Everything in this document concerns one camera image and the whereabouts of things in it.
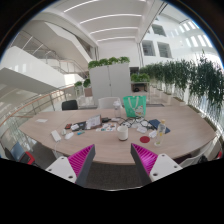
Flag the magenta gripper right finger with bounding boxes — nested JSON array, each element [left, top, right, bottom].
[[130, 143, 183, 186]]

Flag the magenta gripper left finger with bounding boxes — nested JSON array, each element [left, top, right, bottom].
[[45, 144, 96, 188]]

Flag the clear plastic water bottle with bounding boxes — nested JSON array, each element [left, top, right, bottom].
[[154, 120, 166, 147]]

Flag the red round coaster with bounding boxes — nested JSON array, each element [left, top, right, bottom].
[[140, 136, 150, 143]]

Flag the white ceramic mug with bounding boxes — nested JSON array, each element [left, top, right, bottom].
[[117, 126, 128, 141]]

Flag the dark blue notebook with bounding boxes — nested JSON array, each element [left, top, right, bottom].
[[148, 119, 170, 134]]

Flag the open book on table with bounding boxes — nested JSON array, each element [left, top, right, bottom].
[[86, 115, 102, 130]]

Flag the green tote bag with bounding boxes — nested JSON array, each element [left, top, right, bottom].
[[123, 96, 146, 117]]

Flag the red black chair left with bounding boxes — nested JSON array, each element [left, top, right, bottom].
[[20, 151, 35, 165]]

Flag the white paper sheet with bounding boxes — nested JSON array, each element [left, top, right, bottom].
[[36, 119, 48, 123]]

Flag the black office chair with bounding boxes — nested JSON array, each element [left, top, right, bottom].
[[62, 100, 78, 110]]

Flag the clear bottle behind table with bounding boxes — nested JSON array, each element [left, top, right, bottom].
[[113, 100, 121, 118]]

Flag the white chair behind table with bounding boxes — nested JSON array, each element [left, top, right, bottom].
[[98, 97, 121, 109]]

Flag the white chair near right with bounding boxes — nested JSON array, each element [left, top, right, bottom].
[[180, 141, 212, 168]]

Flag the white tall cabinet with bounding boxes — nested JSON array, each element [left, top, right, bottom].
[[89, 63, 131, 104]]

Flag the hedge planter row right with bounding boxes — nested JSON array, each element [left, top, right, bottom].
[[140, 52, 224, 118]]

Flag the green plants on cabinet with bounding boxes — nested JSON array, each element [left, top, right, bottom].
[[88, 56, 130, 69]]

